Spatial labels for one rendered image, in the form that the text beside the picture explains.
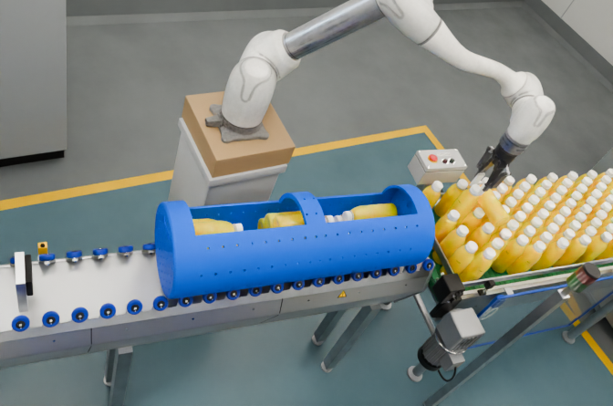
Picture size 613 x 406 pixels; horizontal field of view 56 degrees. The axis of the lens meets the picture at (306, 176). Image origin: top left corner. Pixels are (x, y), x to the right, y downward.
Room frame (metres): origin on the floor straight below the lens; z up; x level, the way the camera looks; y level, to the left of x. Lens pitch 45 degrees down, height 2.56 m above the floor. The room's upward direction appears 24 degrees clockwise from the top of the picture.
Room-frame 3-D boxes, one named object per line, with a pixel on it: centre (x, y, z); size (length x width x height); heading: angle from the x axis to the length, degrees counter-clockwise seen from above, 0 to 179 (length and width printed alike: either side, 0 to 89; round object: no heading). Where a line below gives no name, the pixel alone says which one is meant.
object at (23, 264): (0.71, 0.59, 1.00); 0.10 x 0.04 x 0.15; 36
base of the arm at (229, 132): (1.54, 0.32, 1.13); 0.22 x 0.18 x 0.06; 131
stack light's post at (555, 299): (1.44, -1.00, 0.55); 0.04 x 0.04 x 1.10; 36
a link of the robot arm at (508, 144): (1.66, -0.59, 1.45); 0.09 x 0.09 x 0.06
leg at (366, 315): (1.41, -0.47, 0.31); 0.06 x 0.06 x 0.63; 36
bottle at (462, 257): (1.48, -0.65, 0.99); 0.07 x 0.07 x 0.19
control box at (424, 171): (1.86, -0.47, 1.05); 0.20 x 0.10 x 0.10; 126
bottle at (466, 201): (1.66, -0.59, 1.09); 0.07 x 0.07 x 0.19
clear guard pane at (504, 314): (1.66, -1.15, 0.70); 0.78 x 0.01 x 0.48; 126
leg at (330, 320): (1.52, -0.39, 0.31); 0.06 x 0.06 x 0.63; 36
